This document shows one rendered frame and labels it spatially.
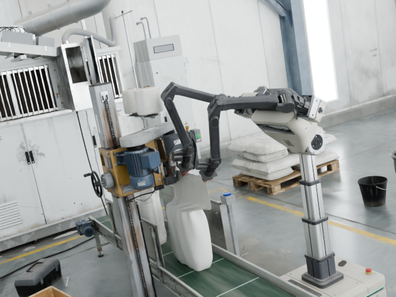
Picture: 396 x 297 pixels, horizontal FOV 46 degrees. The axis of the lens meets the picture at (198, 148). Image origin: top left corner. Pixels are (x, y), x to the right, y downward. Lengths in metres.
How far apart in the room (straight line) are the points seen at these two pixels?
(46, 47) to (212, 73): 3.48
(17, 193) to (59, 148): 0.68
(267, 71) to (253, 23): 0.88
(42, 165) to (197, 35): 3.58
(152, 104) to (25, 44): 2.65
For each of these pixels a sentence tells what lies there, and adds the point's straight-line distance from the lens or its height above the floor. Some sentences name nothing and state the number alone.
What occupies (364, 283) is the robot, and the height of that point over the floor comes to 0.26.
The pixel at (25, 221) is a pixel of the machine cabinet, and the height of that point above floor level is 0.31.
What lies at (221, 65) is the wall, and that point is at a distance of 8.15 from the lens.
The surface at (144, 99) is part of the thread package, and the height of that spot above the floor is 1.62.
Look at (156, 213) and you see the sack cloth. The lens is 3.88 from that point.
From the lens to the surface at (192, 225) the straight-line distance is 3.21.
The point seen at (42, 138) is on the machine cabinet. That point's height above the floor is 1.20.
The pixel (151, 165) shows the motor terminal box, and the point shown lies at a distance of 2.83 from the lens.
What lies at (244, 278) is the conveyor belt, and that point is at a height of 0.38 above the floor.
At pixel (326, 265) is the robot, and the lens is 3.23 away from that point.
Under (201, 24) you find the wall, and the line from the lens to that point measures 8.02.
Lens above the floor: 1.84
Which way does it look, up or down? 11 degrees down
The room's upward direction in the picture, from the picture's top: 10 degrees counter-clockwise
